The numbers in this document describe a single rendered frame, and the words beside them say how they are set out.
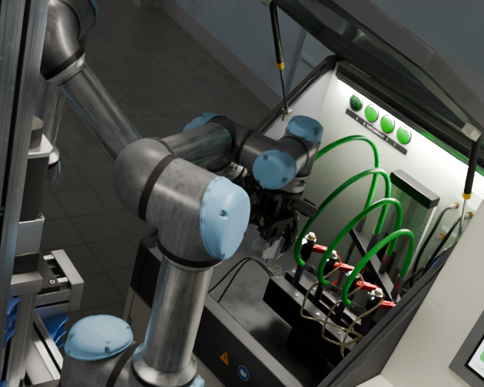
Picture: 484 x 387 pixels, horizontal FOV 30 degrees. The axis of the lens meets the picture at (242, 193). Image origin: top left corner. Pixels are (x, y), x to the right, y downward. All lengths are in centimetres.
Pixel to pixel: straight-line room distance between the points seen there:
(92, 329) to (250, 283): 100
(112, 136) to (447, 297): 85
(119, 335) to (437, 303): 80
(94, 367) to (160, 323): 20
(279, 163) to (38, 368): 73
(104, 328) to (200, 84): 401
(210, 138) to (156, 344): 39
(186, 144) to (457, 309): 83
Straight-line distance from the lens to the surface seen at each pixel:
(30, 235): 177
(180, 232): 139
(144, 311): 255
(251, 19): 569
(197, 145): 162
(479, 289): 210
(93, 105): 186
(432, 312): 217
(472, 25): 431
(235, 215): 139
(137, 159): 142
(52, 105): 205
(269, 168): 173
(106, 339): 169
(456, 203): 237
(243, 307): 254
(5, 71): 146
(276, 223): 190
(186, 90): 550
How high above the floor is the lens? 240
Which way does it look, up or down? 31 degrees down
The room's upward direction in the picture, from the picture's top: 16 degrees clockwise
